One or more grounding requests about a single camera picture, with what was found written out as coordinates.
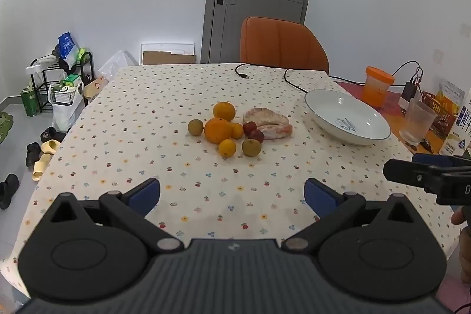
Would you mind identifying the medium orange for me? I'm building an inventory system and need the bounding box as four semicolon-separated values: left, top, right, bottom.
213;101;236;122

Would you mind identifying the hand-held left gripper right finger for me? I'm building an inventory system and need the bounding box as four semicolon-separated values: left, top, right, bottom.
281;178;420;256

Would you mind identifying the black cable with plug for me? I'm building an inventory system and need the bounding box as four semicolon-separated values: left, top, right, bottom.
235;63;291;80

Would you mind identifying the brown cardboard sheet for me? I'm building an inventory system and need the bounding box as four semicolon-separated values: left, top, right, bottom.
143;51;197;65

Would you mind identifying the blue bag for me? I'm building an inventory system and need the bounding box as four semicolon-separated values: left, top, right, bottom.
58;32;76;59

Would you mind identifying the white plate with blue rim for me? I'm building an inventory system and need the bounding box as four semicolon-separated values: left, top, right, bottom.
304;89;391;146

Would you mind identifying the brown cardboard box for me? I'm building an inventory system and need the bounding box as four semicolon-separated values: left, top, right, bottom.
84;77;109;101

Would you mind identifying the white and yellow snack bag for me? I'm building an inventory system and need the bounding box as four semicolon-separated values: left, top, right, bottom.
438;79;466;116

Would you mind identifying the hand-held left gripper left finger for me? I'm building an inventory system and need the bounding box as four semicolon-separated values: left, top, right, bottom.
48;178;185;256

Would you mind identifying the white milk carton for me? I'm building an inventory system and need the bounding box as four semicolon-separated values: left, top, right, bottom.
438;86;471;156

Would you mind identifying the person's right hand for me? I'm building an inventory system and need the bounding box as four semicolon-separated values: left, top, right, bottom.
451;205;471;281

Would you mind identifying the clear plastic bag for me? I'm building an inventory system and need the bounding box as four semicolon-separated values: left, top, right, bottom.
97;50;129;83

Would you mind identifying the frosted clear plastic cup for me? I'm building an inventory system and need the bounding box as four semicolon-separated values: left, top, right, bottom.
399;98;437;146

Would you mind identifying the red patterned table mat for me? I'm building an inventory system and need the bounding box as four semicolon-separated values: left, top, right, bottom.
333;77;471;160

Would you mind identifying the black slipper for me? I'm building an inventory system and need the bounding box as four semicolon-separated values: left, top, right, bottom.
26;142;42;167
0;173;20;210
40;127;67;142

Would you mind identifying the green cloth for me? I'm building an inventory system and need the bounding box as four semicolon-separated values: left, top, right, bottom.
0;112;14;143

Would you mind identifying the orange lidded plastic cup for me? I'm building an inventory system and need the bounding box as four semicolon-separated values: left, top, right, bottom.
362;66;395;107

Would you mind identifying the large orange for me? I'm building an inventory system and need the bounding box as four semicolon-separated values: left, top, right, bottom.
204;118;233;144

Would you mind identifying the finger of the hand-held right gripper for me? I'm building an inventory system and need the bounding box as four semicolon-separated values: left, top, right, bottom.
411;154;471;171
383;158;471;194

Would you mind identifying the black charger on white dock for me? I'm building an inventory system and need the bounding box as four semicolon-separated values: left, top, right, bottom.
399;82;418;112

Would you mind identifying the floral white tablecloth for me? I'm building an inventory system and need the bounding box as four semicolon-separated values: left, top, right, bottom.
0;62;459;300

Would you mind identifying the peeled pomelo segment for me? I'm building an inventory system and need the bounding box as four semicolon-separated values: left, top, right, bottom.
263;124;293;140

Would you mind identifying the black shoe rack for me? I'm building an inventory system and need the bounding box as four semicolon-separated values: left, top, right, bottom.
30;52;95;112

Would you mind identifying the flat cardboard box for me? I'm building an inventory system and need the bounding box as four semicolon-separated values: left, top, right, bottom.
140;42;194;65

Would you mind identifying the orange chair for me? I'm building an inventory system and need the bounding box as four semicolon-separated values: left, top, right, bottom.
240;17;329;74

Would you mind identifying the red wire basket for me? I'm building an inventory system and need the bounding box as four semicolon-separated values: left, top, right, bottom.
421;91;460;136

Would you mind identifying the peeled pomelo chunk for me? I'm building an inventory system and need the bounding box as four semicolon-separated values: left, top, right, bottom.
243;108;291;132

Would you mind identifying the black charger cable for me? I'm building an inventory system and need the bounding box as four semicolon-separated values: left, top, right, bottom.
390;61;424;88

